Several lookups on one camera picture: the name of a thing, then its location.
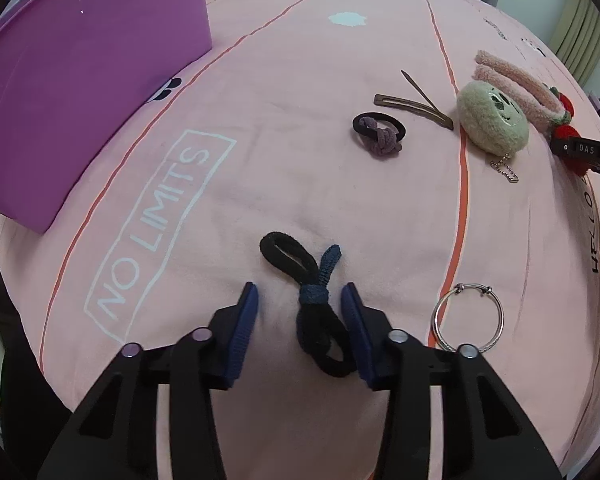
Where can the beige curtain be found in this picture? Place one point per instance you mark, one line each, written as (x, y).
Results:
(580, 35)

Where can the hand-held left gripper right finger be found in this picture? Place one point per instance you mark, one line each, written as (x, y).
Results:
(357, 335)

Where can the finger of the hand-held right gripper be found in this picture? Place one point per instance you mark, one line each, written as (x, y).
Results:
(562, 149)

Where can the brown metal hair clip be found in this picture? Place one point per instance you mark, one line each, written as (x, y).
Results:
(405, 105)

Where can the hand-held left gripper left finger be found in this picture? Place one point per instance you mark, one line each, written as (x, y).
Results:
(242, 330)

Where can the purple plastic storage bin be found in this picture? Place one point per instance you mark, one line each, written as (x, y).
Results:
(80, 85)

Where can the pink printed bed sheet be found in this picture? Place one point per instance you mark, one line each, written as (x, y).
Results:
(280, 185)

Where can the pink fuzzy cherry headband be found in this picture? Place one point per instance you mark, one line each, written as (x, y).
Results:
(515, 80)

